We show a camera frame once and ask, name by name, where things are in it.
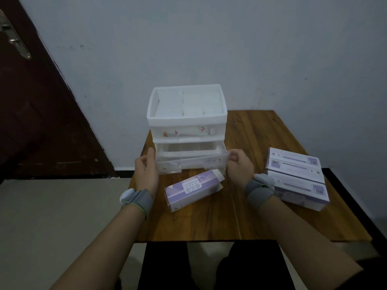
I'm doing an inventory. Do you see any person's left hand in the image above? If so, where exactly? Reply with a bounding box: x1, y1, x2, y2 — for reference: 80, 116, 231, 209
134, 147, 160, 198

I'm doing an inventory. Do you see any person's right hand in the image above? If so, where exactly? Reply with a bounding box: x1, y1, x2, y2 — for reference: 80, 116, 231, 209
226, 149, 255, 191

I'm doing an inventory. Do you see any purple white box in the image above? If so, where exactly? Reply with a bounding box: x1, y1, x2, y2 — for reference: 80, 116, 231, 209
268, 147, 322, 166
265, 157, 326, 184
164, 169, 226, 212
266, 170, 330, 212

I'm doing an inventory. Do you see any white plastic drawer organizer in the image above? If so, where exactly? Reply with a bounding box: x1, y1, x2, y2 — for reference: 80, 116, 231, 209
146, 84, 230, 176

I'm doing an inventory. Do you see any person's left forearm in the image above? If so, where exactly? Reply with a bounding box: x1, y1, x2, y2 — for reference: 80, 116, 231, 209
50, 205, 148, 290

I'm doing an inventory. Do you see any person's right forearm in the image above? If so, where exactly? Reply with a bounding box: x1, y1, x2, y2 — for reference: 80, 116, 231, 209
257, 195, 363, 290

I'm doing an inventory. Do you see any person's black shirt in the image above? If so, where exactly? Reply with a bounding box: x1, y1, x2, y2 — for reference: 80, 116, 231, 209
335, 256, 387, 290

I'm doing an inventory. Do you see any grey wristband with white tracker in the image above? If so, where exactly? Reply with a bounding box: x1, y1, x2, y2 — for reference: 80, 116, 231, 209
244, 173, 276, 210
119, 188, 154, 220

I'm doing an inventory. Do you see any dark brown wooden door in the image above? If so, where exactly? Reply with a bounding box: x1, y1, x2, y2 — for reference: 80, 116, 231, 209
0, 0, 117, 180

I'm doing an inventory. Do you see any silver door handle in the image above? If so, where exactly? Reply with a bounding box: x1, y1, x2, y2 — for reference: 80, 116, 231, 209
0, 8, 32, 60

